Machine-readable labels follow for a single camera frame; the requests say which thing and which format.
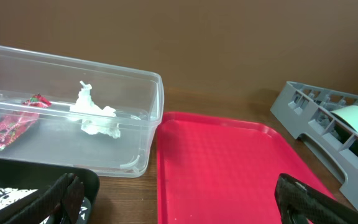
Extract red snack wrapper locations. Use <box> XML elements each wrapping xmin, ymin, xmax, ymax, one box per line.
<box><xmin>0</xmin><ymin>111</ymin><xmax>39</xmax><ymax>151</ymax></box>

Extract grey dishwasher rack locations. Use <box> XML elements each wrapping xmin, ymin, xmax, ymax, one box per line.
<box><xmin>270</xmin><ymin>81</ymin><xmax>358</xmax><ymax>211</ymax></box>

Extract black food waste tray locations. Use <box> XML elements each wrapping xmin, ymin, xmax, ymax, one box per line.
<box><xmin>0</xmin><ymin>159</ymin><xmax>100</xmax><ymax>223</ymax></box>

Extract red serving tray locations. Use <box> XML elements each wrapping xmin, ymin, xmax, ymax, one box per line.
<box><xmin>157</xmin><ymin>112</ymin><xmax>328</xmax><ymax>223</ymax></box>

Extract food scraps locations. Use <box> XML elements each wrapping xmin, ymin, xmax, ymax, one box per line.
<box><xmin>0</xmin><ymin>187</ymin><xmax>91</xmax><ymax>224</ymax></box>

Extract white tissue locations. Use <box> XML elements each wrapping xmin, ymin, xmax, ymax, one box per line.
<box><xmin>68</xmin><ymin>81</ymin><xmax>121</xmax><ymax>139</ymax></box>

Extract clear plastic waste bin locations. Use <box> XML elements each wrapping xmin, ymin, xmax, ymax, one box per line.
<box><xmin>0</xmin><ymin>46</ymin><xmax>164</xmax><ymax>177</ymax></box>

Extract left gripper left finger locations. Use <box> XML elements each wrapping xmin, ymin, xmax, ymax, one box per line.
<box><xmin>5</xmin><ymin>173</ymin><xmax>85</xmax><ymax>224</ymax></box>

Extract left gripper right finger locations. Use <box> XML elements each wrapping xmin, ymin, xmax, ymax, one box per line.
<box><xmin>274</xmin><ymin>173</ymin><xmax>358</xmax><ymax>224</ymax></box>

